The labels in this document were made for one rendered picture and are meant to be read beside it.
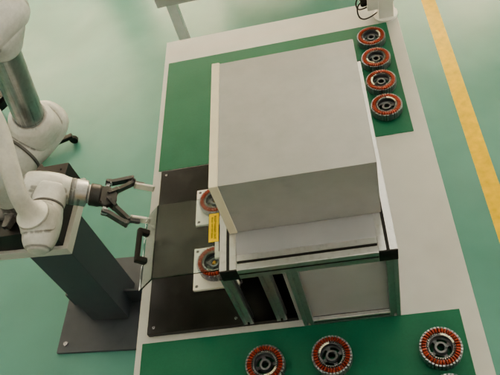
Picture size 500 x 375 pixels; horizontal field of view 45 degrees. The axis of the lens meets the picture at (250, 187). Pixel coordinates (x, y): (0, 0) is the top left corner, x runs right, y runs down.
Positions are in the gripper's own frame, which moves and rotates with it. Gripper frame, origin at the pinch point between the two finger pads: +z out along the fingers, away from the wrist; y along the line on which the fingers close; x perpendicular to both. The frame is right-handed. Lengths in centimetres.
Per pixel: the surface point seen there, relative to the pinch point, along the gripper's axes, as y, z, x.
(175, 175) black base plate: -16.7, 8.6, -3.3
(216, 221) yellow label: 26.8, 14.6, 34.6
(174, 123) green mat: -45.3, 7.3, -6.5
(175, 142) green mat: -35.2, 8.1, -6.0
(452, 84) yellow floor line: -115, 154, -8
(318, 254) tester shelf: 44, 36, 53
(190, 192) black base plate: -8.0, 14.1, -0.1
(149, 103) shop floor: -142, 5, -95
